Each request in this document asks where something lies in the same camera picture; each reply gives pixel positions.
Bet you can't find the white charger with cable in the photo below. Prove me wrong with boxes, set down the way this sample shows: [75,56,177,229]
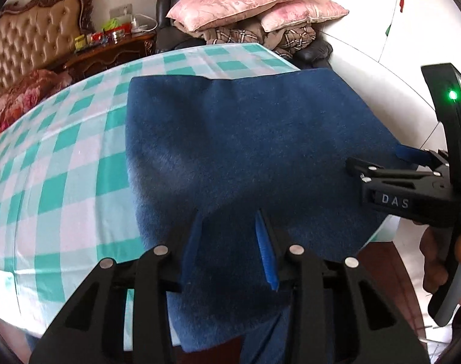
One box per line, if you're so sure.
[130,14,158,35]

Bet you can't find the blue velvet pants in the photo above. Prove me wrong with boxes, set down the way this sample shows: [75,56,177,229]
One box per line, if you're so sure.
[125,67,419,356]

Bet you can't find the plaid quilt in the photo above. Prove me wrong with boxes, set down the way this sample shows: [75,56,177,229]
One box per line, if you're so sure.
[173,18,316,60]

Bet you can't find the tufted carved wooden headboard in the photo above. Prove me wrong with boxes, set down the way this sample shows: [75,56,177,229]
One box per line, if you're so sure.
[0,0,95,104]

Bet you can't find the red floral blanket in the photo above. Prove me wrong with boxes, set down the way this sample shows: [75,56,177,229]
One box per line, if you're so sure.
[0,69,74,149]

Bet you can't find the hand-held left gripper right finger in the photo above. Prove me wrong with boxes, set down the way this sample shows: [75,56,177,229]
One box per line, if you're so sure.
[255,210,433,364]

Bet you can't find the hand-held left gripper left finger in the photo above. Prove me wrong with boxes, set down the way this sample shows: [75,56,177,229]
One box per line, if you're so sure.
[28,210,205,364]

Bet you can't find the person's leg in jeans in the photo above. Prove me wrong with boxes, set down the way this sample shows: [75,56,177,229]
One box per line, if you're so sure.
[239,299,292,364]

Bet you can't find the black leather armchair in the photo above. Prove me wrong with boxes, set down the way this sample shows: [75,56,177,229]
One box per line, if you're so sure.
[155,0,334,71]

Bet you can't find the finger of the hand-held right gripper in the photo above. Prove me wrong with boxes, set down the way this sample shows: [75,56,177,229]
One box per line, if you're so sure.
[346,157,445,183]
[396,144,450,169]

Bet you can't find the small pink pillow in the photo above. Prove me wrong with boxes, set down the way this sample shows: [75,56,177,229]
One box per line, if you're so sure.
[260,0,350,33]

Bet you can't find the dark wooden nightstand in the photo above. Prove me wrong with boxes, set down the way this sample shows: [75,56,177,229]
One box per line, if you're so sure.
[61,32,157,85]

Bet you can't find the large pink pillow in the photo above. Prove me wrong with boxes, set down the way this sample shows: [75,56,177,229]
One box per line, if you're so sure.
[166,0,315,33]

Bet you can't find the green checked bed sheet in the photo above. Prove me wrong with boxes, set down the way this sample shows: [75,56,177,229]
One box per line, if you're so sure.
[0,42,398,344]

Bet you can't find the person's right hand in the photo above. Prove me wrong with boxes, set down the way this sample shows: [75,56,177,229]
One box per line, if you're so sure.
[421,225,450,296]

